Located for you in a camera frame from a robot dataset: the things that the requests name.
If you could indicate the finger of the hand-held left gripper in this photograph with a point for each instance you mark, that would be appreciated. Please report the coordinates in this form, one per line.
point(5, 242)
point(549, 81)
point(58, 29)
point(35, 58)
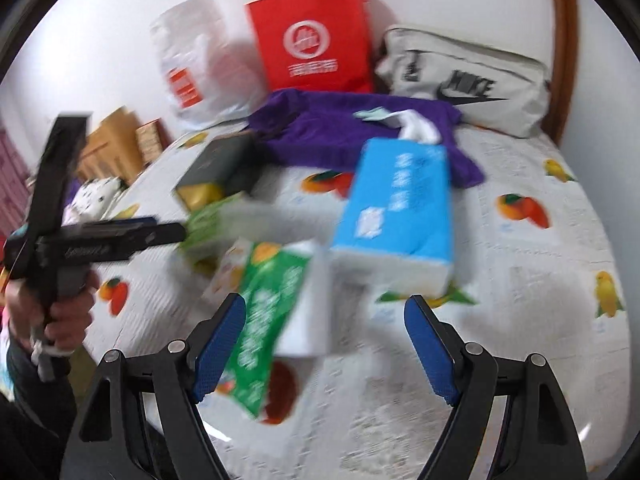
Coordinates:
point(150, 239)
point(135, 220)

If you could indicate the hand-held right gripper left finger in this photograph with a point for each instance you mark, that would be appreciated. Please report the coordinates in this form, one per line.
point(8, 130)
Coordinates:
point(220, 350)

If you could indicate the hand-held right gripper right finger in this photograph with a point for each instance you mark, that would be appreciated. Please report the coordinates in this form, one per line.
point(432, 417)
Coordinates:
point(430, 355)

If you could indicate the green tissue pack orange print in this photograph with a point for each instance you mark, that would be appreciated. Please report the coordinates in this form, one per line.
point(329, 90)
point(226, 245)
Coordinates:
point(272, 300)

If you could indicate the green and white tissue pack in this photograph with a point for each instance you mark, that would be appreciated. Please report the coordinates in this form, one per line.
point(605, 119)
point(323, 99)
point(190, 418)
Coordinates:
point(235, 225)

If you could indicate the person's left forearm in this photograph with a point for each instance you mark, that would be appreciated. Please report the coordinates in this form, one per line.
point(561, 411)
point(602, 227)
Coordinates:
point(40, 400)

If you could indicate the person's left hand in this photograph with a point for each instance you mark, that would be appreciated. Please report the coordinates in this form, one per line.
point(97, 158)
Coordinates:
point(70, 320)

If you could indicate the pink striped curtain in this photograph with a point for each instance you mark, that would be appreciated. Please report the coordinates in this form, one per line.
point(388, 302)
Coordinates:
point(12, 185)

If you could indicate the white spotted plush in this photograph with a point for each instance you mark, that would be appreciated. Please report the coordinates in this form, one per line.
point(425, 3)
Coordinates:
point(95, 195)

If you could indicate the wooden headboard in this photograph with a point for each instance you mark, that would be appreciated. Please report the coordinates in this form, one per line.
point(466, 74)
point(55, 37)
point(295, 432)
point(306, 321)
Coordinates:
point(110, 145)

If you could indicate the small patterned box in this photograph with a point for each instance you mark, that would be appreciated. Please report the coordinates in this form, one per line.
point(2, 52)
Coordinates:
point(149, 141)

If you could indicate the dark box with yellow end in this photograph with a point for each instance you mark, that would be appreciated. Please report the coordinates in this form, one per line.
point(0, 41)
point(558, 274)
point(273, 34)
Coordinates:
point(220, 160)

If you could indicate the fruit printed bedsheet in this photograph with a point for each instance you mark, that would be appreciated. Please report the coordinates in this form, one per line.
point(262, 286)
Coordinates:
point(525, 285)

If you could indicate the blue tissue pack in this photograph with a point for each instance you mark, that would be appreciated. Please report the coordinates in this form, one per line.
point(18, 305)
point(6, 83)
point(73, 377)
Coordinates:
point(395, 210)

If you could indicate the white plastic bag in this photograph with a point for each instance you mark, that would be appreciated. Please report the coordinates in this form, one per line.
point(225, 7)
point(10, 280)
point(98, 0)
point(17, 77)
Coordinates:
point(200, 60)

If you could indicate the purple cloth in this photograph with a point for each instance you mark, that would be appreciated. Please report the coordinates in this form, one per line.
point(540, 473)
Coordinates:
point(310, 130)

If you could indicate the red paper bag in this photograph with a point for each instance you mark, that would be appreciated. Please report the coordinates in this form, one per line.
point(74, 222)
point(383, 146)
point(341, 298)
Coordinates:
point(310, 35)

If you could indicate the grey zip pouch bag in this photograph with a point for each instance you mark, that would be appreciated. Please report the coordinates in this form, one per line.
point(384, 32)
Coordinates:
point(500, 70)

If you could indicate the brown wooden bed frame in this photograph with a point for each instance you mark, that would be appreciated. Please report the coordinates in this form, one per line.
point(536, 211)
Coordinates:
point(562, 35)

